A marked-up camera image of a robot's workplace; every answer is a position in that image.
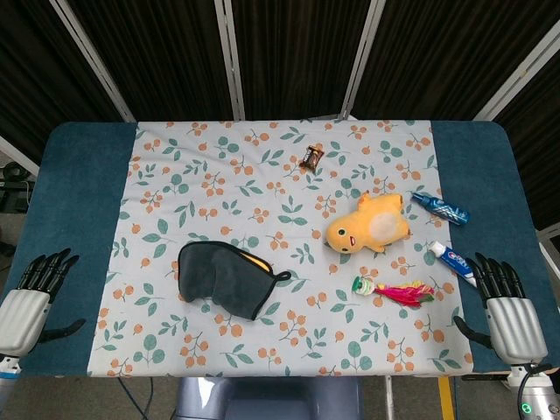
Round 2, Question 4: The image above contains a dark grey cloth mitt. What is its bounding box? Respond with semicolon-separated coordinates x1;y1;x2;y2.
177;241;292;322

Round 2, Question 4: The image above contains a yellow plush duck toy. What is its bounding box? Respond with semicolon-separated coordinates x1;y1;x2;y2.
324;190;412;256

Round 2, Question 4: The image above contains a black folding screen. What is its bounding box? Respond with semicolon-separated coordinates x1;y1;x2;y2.
0;0;560;228

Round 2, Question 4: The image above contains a blue white toothpaste tube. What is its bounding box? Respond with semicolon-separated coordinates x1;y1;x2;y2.
427;240;480;289

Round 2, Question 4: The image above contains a brown candy wrapper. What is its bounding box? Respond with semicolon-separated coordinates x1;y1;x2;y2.
299;145;326;172

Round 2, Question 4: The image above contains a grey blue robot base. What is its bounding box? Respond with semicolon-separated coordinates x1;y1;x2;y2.
173;375;365;420

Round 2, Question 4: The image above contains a floral patterned tablecloth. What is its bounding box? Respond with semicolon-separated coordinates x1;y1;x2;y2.
86;117;475;378

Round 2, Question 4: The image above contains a black equipment on floor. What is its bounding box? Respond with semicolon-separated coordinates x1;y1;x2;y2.
0;160;36;215

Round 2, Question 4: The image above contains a colourful feather toy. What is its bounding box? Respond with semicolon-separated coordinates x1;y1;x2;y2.
352;275;437;310

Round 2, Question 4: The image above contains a blue felt table mat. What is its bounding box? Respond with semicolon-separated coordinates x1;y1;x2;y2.
3;120;560;380

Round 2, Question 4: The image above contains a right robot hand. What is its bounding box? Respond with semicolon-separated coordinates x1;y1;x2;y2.
452;252;549;363

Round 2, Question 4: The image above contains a blue cable on floor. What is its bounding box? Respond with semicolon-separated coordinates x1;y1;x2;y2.
116;377;154;420

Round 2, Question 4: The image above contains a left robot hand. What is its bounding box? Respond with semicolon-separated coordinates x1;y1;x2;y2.
0;248;88;358

